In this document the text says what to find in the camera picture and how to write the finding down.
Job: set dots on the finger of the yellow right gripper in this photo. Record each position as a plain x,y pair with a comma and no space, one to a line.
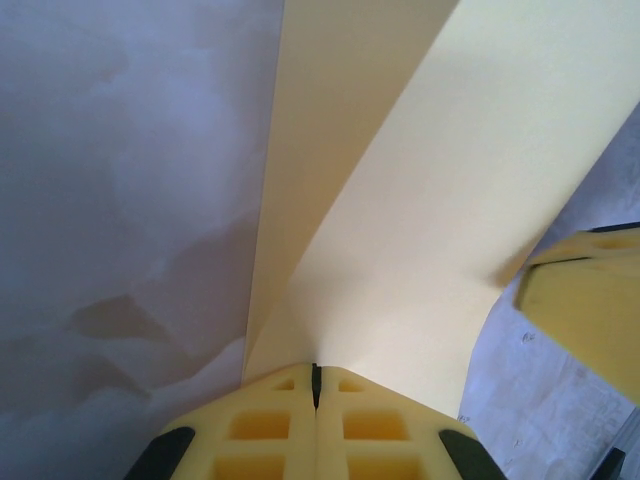
610,242
590,320

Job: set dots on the yellow paper sheet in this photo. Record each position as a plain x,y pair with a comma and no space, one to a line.
400,200

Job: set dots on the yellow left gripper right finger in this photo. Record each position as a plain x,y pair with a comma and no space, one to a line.
330,435

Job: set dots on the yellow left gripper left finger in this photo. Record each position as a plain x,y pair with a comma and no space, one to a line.
300,435

